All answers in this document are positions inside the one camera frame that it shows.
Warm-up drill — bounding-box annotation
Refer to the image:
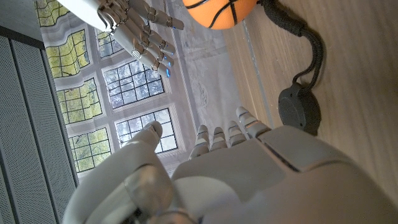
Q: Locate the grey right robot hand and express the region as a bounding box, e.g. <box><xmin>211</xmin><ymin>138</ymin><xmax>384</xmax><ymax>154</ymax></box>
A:
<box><xmin>96</xmin><ymin>0</ymin><xmax>185</xmax><ymax>78</ymax></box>

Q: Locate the printed window backdrop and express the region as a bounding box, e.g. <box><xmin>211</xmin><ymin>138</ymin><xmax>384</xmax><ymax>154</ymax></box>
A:
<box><xmin>34</xmin><ymin>0</ymin><xmax>259</xmax><ymax>181</ymax></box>

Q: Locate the orange mini basketball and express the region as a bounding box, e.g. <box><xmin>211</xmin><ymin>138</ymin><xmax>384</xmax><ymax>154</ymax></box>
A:
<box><xmin>182</xmin><ymin>0</ymin><xmax>259</xmax><ymax>30</ymax></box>

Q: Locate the black braided cord with disc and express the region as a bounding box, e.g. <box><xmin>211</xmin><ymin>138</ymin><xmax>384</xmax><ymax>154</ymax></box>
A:
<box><xmin>257</xmin><ymin>0</ymin><xmax>326</xmax><ymax>137</ymax></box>

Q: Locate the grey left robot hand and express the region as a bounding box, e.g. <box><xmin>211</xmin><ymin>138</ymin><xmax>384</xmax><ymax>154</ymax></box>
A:
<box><xmin>62</xmin><ymin>106</ymin><xmax>398</xmax><ymax>224</ymax></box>

